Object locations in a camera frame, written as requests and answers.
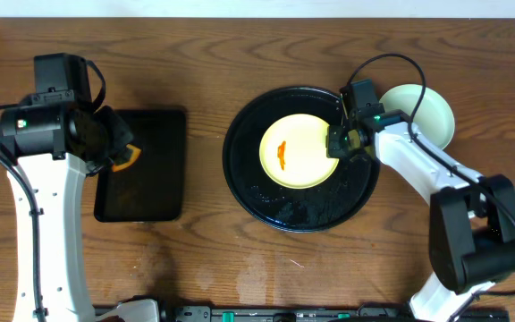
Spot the orange green sponge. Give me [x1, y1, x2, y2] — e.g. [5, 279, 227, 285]
[111, 144, 141, 172]

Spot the yellow plate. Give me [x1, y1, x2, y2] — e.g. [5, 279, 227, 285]
[258, 114, 339, 190]

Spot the light green plate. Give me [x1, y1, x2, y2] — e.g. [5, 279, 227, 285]
[379, 84, 455, 149]

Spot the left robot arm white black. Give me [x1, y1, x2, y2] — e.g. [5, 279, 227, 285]
[0, 103, 160, 321]

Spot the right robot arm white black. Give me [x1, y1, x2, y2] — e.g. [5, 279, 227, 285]
[325, 111, 515, 321]

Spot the black round tray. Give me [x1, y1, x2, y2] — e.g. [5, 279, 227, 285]
[222, 87, 380, 233]

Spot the black rectangular tray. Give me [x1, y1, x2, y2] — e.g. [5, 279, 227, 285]
[94, 108, 187, 223]

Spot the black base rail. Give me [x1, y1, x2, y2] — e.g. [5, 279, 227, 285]
[91, 304, 511, 322]

